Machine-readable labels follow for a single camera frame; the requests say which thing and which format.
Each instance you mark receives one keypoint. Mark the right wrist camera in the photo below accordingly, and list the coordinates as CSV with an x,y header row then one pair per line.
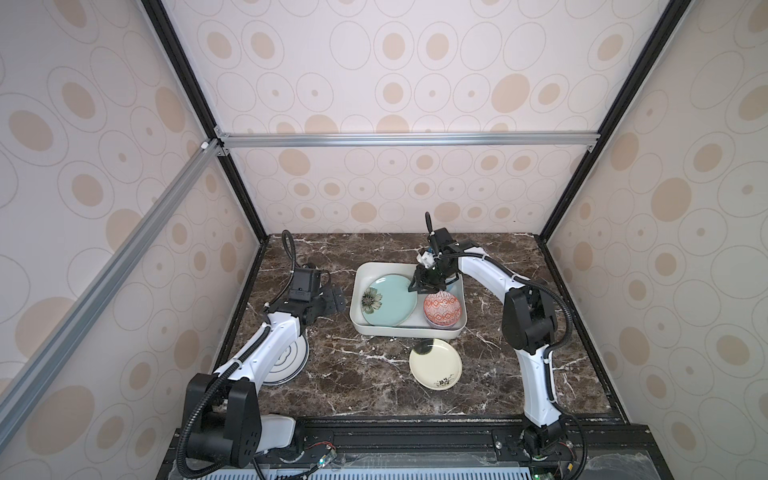
x,y
441,242

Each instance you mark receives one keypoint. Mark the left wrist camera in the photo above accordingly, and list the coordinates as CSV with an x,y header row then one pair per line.
x,y
305,284

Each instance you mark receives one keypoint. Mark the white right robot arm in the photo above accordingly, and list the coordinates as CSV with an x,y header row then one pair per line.
x,y
535,323

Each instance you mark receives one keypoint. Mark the green flower plate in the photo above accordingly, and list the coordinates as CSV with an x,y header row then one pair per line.
x,y
388,302

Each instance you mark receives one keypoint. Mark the red patterned bowl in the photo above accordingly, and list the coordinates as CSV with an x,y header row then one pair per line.
x,y
442,310

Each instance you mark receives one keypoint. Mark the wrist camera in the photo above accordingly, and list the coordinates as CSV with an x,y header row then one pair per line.
x,y
305,284
441,242

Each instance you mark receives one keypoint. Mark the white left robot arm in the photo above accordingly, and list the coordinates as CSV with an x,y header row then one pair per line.
x,y
221,424

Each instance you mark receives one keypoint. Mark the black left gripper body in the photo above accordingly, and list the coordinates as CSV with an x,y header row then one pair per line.
x,y
324,302

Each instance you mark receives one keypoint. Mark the black corner frame post right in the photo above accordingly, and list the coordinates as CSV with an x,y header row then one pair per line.
x,y
649,55

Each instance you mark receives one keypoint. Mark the black corner frame post left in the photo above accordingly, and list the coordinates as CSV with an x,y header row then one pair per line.
x,y
160,21

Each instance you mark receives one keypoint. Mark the white plastic bin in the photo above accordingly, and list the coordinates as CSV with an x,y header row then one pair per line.
x,y
416,326

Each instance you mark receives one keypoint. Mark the aluminium rail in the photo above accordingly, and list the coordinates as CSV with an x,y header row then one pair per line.
x,y
428,139
48,360

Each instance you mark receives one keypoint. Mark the aluminium rail back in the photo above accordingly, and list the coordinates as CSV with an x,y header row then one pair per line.
x,y
428,139

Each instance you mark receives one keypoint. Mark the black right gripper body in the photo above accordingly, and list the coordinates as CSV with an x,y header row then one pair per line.
x,y
433,277

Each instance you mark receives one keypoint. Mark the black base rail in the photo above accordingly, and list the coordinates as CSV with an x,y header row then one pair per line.
x,y
454,448

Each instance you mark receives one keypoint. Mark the aluminium rail left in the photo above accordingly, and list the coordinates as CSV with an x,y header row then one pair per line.
x,y
48,360

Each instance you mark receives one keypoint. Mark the cream yellow small plate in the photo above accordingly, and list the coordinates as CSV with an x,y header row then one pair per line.
x,y
435,364

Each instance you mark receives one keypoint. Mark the black corner frame post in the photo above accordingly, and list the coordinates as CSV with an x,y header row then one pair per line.
x,y
160,21
649,55

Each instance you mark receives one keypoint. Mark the white ringed plate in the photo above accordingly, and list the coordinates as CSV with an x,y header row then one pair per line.
x,y
289,364

